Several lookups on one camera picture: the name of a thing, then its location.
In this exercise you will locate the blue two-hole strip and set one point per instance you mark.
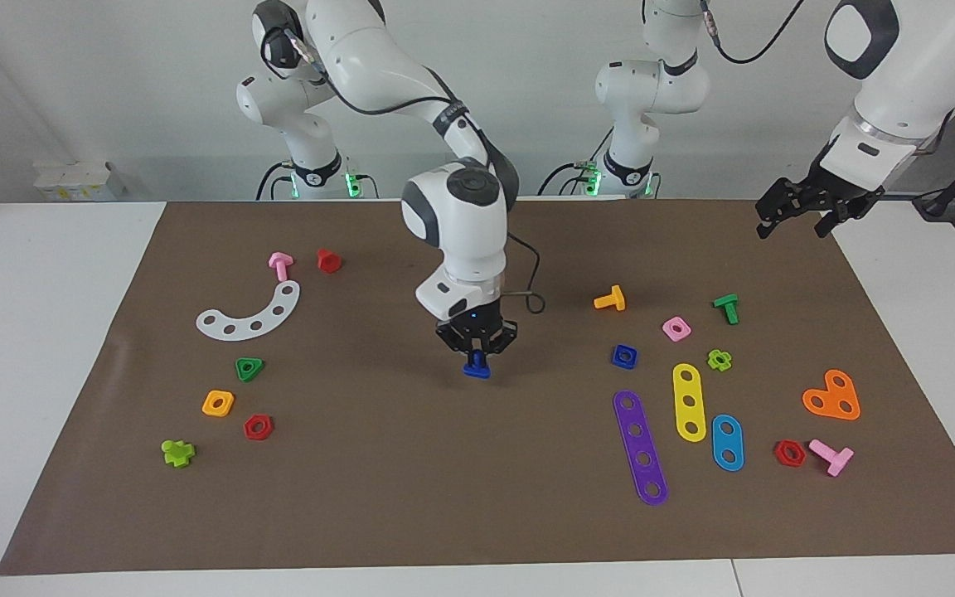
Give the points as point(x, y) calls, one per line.
point(727, 442)

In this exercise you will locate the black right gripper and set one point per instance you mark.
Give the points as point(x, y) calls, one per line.
point(477, 325)

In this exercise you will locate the white curved five-hole plate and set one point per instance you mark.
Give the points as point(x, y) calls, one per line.
point(243, 329)

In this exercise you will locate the green triangle nut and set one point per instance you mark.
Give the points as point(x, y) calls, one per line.
point(257, 364)

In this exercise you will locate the pink square nut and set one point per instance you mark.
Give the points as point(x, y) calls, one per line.
point(685, 331)

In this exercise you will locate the red hexagon nut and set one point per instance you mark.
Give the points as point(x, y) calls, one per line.
point(801, 454)
point(268, 425)

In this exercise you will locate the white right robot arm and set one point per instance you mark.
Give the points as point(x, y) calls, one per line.
point(453, 215)

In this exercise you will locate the blue plastic screw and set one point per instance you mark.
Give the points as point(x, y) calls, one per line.
point(477, 371)

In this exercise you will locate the orange three-hole angle plate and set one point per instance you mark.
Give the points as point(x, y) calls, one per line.
point(831, 398)

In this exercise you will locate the orange plastic screw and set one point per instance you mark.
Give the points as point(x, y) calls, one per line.
point(614, 299)

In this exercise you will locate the pink plastic screw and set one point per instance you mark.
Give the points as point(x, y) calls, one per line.
point(280, 264)
point(838, 458)

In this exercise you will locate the lime green cross nut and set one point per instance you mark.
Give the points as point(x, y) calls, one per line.
point(727, 361)

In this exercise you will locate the purple four-hole strip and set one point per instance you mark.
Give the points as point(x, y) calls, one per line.
point(640, 444)

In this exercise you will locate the brown table mat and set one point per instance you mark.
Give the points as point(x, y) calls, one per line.
point(444, 464)

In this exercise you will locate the red plastic screw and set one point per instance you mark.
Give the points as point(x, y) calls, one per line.
point(328, 261)

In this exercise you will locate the white cardboard box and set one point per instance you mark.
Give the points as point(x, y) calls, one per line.
point(75, 181)

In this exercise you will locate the green plastic screw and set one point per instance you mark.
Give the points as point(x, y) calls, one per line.
point(727, 304)

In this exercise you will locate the yellow three-hole strip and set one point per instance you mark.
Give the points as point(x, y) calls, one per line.
point(687, 390)

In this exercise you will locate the blue square nut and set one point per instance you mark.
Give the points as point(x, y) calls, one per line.
point(615, 361)

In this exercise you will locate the orange square nut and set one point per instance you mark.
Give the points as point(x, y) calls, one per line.
point(228, 398)

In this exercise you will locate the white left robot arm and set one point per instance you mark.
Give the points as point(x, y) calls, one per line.
point(900, 91)

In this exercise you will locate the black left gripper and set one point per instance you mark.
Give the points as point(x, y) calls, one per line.
point(817, 195)

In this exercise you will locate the lime green cross screw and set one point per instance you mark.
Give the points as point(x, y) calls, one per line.
point(177, 454)

